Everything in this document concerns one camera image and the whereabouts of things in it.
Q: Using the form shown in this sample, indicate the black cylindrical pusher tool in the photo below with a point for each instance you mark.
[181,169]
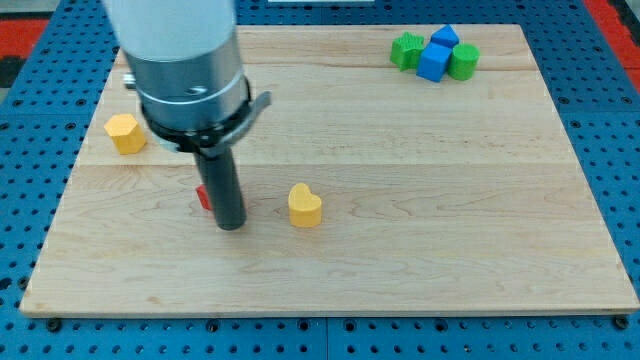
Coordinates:
[220,178]

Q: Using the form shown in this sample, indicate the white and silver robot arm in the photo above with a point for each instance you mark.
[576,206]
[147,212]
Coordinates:
[186,67]

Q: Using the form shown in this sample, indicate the red star block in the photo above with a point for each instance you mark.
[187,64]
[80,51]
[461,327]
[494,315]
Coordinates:
[203,197]

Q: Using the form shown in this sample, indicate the yellow hexagon block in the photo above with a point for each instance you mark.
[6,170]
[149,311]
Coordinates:
[126,133]

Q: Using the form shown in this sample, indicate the green star block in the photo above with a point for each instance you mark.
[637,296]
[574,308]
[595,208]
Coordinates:
[406,51]

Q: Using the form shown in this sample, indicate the yellow heart block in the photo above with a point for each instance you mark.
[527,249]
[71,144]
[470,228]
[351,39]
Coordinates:
[305,207]

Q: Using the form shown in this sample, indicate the wooden board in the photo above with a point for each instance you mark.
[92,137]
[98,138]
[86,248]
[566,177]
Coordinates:
[456,198]

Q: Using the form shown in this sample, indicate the blue cube block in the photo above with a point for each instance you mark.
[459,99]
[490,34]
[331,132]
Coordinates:
[433,62]

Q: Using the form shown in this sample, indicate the blue triangle block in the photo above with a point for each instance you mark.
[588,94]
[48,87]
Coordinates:
[445,36]

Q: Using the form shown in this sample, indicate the green cylinder block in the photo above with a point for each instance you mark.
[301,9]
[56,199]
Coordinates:
[463,61]

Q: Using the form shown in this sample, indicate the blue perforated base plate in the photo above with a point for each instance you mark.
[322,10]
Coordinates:
[49,107]

